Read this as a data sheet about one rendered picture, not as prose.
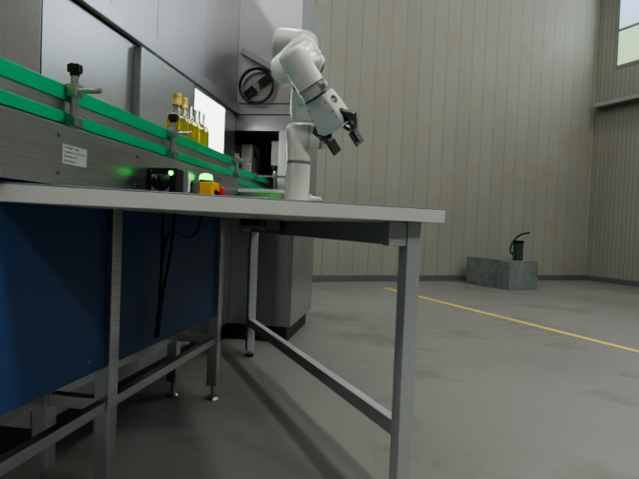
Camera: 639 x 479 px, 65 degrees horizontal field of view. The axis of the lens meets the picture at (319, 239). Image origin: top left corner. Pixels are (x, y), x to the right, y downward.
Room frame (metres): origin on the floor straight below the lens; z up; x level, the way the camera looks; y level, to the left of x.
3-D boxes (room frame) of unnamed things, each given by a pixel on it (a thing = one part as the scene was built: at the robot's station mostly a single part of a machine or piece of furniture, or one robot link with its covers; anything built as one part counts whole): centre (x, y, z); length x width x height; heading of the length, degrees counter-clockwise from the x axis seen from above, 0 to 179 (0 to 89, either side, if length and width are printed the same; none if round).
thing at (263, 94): (2.93, 0.40, 1.49); 0.21 x 0.05 x 0.21; 81
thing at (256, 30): (3.29, 0.28, 1.69); 0.70 x 0.37 x 0.89; 171
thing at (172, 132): (1.50, 0.43, 0.94); 0.07 x 0.04 x 0.13; 81
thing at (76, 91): (1.05, 0.50, 0.94); 0.07 x 0.04 x 0.13; 81
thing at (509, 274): (6.73, -2.50, 0.37); 0.81 x 0.61 x 0.74; 23
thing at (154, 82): (2.28, 0.62, 1.15); 0.90 x 0.03 x 0.34; 171
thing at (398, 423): (1.94, 0.08, 0.36); 1.51 x 0.09 x 0.71; 23
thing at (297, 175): (1.94, 0.08, 0.85); 0.16 x 0.13 x 0.15; 107
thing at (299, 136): (1.93, 0.08, 1.01); 0.13 x 0.10 x 0.16; 95
